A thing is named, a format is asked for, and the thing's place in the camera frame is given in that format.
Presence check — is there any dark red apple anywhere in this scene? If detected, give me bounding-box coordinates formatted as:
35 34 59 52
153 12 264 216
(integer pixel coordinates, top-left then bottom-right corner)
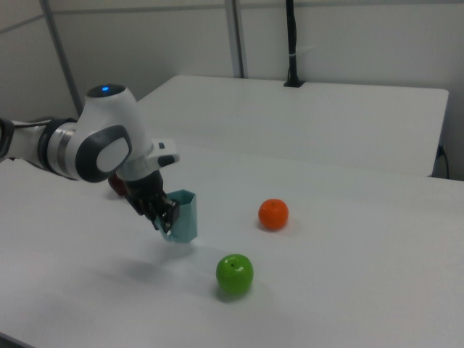
108 173 128 199

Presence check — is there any light blue faceted mug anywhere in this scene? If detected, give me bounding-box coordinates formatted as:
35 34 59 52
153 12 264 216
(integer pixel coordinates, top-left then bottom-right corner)
159 188 200 245

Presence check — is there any black camera stand pole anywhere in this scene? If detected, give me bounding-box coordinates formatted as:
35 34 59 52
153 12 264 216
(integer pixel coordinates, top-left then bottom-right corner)
282 0 306 89

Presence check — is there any orange mandarin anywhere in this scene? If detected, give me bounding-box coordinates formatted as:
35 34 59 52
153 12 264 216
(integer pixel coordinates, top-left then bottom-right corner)
257 197 290 231

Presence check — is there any white zip tie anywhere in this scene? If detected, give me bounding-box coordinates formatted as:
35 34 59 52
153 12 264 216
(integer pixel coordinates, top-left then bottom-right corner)
288 45 317 59

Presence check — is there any green apple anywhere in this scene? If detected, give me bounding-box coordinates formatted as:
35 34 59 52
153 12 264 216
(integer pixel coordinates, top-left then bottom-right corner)
215 253 255 295

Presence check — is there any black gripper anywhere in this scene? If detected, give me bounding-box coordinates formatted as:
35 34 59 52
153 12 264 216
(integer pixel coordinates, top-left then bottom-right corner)
123 169 182 234

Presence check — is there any grey metal partition post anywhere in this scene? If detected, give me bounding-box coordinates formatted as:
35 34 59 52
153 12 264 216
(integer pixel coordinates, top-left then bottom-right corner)
223 0 249 79

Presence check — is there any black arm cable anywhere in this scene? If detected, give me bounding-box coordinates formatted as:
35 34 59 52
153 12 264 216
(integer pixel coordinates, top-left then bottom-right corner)
0 116 55 160

